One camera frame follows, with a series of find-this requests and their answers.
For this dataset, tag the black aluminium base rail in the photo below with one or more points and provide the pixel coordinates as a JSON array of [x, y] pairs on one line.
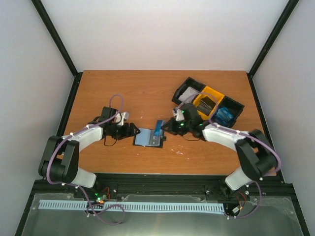
[[206, 187]]

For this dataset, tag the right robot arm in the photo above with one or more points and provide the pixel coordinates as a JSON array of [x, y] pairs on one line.
[[256, 156]]

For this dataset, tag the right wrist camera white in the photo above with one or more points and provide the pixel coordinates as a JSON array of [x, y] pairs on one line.
[[178, 114]]

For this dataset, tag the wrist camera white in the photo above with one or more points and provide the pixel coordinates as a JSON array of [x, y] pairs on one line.
[[178, 114], [120, 118]]

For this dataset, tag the blue VIP card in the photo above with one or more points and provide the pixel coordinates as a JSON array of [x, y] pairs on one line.
[[158, 131]]

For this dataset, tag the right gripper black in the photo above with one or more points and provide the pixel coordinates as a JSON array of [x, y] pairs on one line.
[[171, 129]]

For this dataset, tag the black frame post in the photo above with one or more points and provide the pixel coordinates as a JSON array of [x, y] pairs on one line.
[[41, 10], [283, 18]]

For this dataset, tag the black leather card holder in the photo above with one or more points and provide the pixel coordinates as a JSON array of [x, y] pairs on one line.
[[146, 138]]

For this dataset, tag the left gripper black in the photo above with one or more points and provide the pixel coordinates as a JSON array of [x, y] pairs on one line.
[[130, 133]]

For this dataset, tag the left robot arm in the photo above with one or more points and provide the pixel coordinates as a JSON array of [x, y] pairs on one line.
[[60, 161]]

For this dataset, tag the yellow bin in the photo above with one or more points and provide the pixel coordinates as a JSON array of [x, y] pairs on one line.
[[214, 95]]

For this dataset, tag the light blue cable duct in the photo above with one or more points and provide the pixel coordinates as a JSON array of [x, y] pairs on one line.
[[138, 207]]

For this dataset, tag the right black frame post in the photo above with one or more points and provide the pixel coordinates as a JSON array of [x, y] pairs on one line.
[[283, 18]]

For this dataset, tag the black bin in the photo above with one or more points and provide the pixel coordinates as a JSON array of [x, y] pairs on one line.
[[189, 82], [235, 107]]

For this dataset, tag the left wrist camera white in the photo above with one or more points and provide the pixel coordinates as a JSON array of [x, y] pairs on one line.
[[120, 118]]

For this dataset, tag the white cards stack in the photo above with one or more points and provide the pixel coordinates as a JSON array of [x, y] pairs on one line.
[[188, 95]]

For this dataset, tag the black cards stack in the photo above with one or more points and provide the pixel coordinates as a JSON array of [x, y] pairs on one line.
[[206, 106]]

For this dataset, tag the blue cards stack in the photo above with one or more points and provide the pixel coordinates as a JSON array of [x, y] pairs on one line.
[[224, 116]]

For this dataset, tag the green led circuit board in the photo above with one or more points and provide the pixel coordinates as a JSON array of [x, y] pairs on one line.
[[102, 197]]

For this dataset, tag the left black frame post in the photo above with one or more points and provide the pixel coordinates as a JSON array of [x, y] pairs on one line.
[[41, 10]]

